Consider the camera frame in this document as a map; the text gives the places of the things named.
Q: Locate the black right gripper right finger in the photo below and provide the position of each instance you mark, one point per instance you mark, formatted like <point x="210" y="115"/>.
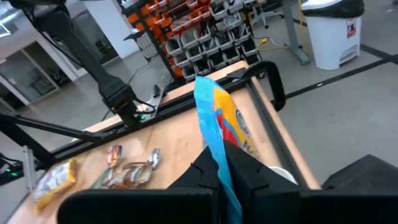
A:
<point x="280" y="208"/>

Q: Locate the parts bin storage rack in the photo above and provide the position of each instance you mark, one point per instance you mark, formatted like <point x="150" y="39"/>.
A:
<point x="202" y="40"/>

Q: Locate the white trash can black bag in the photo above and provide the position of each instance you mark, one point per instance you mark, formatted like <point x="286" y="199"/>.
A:
<point x="329" y="40"/>

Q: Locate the office chair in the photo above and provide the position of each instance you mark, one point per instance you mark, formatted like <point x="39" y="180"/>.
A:
<point x="264" y="15"/>

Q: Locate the black aluminium table frame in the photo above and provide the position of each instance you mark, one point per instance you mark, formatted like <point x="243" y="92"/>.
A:
<point x="180" y="104"/>

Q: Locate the wooden desk grey legs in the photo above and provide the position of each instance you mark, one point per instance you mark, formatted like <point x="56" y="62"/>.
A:
<point x="293" y="34"/>

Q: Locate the black cart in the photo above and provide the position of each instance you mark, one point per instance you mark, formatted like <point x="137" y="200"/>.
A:
<point x="133" y="35"/>

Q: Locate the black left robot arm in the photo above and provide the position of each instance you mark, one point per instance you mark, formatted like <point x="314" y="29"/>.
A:
<point x="93" y="68"/>

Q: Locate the silver foil snack packet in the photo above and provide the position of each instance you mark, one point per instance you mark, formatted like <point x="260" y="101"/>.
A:
<point x="53" y="183"/>

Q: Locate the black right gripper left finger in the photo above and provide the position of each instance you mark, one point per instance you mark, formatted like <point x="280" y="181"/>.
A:
<point x="140" y="208"/>

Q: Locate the blue ramen noodle packet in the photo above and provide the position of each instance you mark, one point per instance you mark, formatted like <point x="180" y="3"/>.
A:
<point x="214" y="124"/>

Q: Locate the white plastic bin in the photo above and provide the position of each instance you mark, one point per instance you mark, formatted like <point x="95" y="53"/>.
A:
<point x="284" y="174"/>

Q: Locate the black power supply box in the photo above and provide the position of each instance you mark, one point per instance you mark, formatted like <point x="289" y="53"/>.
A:
<point x="9" y="174"/>

